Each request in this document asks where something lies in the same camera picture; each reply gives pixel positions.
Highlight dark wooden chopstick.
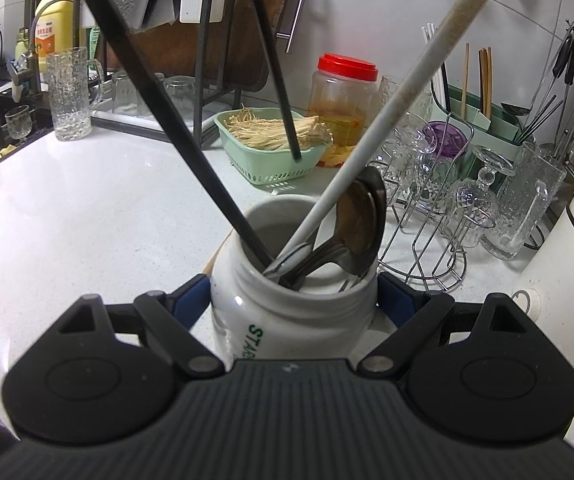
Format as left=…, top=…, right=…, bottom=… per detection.
left=486, top=46, right=494, bottom=120
left=478, top=47, right=488, bottom=118

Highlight white mug green logo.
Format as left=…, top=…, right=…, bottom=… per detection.
left=209, top=194, right=380, bottom=361

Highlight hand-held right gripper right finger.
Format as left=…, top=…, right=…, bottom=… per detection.
left=357, top=271, right=530, bottom=379

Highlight long white chopstick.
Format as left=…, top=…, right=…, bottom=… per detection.
left=421, top=25, right=445, bottom=106
left=427, top=24, right=450, bottom=108

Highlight white drip tray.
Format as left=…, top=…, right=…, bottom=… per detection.
left=90, top=105, right=228, bottom=150

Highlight steel bar handle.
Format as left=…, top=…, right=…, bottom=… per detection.
left=276, top=0, right=314, bottom=54

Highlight green plastic basket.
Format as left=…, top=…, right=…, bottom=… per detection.
left=214, top=109, right=333, bottom=184

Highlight light wooden chopstick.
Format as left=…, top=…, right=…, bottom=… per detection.
left=462, top=42, right=470, bottom=118

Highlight black dish rack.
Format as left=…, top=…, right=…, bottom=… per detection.
left=74, top=0, right=248, bottom=150

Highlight enoki mushrooms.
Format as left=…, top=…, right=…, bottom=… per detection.
left=224, top=107, right=333, bottom=152

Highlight yellow detergent bottle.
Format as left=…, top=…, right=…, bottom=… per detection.
left=34, top=0, right=93, bottom=73

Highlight wooden cutting board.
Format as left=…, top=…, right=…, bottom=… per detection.
left=130, top=0, right=298, bottom=93

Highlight white electric pot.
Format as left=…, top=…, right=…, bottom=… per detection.
left=511, top=177, right=574, bottom=376

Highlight wire glass rack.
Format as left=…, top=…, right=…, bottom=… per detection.
left=377, top=110, right=498, bottom=293

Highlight metal spoon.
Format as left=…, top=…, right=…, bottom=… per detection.
left=287, top=165, right=389, bottom=291
left=267, top=177, right=383, bottom=291

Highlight black handled steel utensil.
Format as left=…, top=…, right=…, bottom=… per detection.
left=553, top=27, right=574, bottom=92

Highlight stemmed glass goblet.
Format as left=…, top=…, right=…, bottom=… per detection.
left=439, top=145, right=515, bottom=251

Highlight tall textured glass mug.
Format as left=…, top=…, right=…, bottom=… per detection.
left=482, top=141, right=568, bottom=261

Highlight cut glass tumbler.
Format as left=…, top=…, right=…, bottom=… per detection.
left=367, top=132, right=423, bottom=207

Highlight red-lidded plastic jar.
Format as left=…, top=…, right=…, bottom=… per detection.
left=308, top=53, right=379, bottom=168

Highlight purple cup lid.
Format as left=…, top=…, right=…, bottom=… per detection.
left=423, top=120, right=468, bottom=161

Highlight green utensil holder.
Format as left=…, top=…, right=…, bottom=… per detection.
left=444, top=85, right=532, bottom=146

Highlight clear textured tumbler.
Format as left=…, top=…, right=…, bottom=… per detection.
left=377, top=75, right=435, bottom=161

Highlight small clear glass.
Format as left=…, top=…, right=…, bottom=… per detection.
left=108, top=71, right=140, bottom=113
left=163, top=75, right=199, bottom=118

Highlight thin black chopstick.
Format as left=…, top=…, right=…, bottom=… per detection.
left=517, top=100, right=565, bottom=145

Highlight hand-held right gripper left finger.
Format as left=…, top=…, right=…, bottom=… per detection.
left=57, top=275, right=225, bottom=380

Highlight white gold-patterned chopstick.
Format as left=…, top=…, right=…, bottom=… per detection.
left=266, top=0, right=510, bottom=273

